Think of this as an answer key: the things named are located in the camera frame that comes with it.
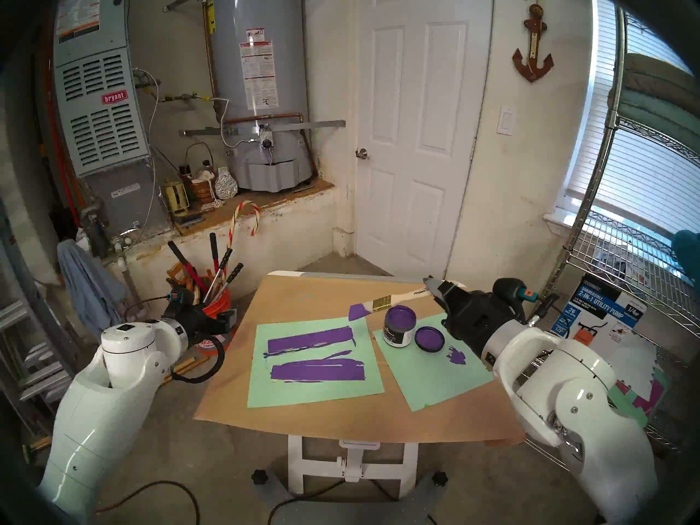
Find red black lopper handle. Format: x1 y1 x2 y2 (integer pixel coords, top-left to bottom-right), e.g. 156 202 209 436
167 241 208 294

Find metal water heater strap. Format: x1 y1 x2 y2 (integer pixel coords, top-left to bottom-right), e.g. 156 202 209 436
180 119 346 137

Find brown wicker basket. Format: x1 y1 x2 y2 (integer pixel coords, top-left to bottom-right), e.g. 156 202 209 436
184 142 217 205

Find purple black jar lid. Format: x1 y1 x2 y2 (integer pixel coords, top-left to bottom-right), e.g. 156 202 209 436
415 327 445 353

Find white panel door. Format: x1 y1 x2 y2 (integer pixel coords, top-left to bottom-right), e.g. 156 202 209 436
355 0 493 281

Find white window blinds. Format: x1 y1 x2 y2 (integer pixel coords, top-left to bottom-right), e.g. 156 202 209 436
563 0 700 240

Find light wood slat panel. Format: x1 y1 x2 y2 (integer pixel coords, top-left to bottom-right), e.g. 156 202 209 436
270 357 366 383

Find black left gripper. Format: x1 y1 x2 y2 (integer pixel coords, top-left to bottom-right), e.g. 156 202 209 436
180 304 237 351

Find green paper sheet purple stripe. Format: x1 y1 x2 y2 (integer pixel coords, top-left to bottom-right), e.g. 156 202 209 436
247 315 385 409

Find pink green paper stack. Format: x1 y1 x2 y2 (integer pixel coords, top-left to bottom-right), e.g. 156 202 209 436
607 365 672 429

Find chrome wire shelf rack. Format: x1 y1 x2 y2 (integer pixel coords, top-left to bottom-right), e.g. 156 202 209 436
520 4 700 475

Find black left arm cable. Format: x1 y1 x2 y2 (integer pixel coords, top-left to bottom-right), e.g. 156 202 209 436
172 335 226 384

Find teal fabric object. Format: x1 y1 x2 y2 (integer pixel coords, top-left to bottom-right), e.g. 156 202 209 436
672 230 700 289

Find aluminium foil wrapped lump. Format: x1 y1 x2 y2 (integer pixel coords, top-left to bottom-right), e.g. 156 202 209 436
214 167 239 200

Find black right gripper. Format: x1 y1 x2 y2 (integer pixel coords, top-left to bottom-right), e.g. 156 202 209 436
422 276 542 361

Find grey metal ladder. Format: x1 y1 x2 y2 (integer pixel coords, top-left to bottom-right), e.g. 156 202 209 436
0 212 83 437

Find utility pump cardboard box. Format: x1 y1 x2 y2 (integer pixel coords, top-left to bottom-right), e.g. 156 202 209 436
551 272 649 361

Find silver tool black grip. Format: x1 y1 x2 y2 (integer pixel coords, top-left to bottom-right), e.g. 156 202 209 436
202 248 233 303
212 262 244 301

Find grey water heater tank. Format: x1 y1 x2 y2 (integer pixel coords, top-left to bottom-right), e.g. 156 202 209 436
205 0 346 194

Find black floor cable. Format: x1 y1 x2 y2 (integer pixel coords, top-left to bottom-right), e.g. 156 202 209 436
267 477 438 525

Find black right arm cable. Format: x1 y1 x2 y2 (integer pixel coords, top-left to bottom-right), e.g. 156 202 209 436
528 291 563 328

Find white grey work table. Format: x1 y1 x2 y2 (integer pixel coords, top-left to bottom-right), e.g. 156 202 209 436
253 271 465 525

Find orange plastic bucket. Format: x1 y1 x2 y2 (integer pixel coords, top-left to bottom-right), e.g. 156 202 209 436
194 289 237 355

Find grey Bryant furnace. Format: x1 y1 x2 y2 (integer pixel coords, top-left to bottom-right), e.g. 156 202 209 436
54 0 173 235

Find yellow boxy device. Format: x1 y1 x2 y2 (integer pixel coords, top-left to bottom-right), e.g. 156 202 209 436
162 179 190 217

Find blue hanging cloth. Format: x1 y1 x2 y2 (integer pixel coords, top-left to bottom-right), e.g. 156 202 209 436
57 240 129 339

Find wooden paint brush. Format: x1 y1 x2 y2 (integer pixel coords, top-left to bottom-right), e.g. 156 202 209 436
348 281 466 322

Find purple paint jar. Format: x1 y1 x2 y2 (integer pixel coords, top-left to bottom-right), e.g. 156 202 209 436
383 305 417 348

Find grey green folded cushion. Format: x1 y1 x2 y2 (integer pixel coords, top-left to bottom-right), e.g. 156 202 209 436
610 52 700 106
606 89 700 155

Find rusty anchor wall decoration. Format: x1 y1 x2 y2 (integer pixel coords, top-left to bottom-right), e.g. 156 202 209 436
512 4 555 83

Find striped candy cane decoration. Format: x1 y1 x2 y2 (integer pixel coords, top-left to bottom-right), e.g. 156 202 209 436
229 200 261 251

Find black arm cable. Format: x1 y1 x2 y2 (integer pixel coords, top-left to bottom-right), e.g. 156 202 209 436
172 335 226 384
528 291 563 328

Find white scalloped paper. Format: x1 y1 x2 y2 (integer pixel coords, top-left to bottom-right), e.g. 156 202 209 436
608 332 660 390

